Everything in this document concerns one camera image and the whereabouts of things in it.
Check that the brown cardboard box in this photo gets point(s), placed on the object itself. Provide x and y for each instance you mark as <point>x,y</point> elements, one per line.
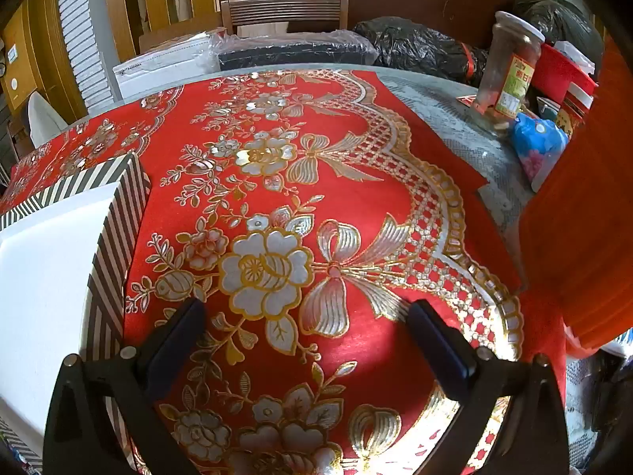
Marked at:
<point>17,64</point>

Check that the white slatted panel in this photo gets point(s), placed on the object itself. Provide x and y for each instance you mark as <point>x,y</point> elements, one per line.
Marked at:
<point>84,34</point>

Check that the dark wooden slatted chair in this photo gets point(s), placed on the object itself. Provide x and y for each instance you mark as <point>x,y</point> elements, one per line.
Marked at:
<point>284,10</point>

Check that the blue plastic bag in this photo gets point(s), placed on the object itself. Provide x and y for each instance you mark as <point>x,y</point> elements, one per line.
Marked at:
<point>536,143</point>

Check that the red floral tablecloth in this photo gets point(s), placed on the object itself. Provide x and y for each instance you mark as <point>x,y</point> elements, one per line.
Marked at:
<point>346,193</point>

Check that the red plastic container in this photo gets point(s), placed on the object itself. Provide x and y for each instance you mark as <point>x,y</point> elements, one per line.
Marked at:
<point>554,74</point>

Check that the plastic-wrapped black tray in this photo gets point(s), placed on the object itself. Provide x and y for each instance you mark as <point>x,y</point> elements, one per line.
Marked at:
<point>296,54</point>

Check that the bulging black plastic bag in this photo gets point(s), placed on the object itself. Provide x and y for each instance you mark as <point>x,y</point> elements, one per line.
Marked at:
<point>559,15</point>

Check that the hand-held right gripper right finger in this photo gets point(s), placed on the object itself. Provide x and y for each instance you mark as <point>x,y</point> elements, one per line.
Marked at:
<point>440,346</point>

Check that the white cardboard box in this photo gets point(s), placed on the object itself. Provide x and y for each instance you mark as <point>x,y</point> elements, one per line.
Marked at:
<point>163,74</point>

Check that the glass jar with label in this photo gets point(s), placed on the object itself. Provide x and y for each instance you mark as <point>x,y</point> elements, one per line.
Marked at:
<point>504,59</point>

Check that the long black plastic bag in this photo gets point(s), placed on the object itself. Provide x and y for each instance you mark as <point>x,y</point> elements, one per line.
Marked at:
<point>410,44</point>

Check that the white plastic chair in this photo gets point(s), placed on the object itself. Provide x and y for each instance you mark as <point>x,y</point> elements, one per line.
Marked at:
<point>44,118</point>

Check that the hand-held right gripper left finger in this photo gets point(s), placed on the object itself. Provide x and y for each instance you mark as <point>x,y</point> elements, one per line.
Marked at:
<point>173,341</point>

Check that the striped box with white inside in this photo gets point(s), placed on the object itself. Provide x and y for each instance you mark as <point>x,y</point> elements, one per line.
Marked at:
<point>39,267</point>

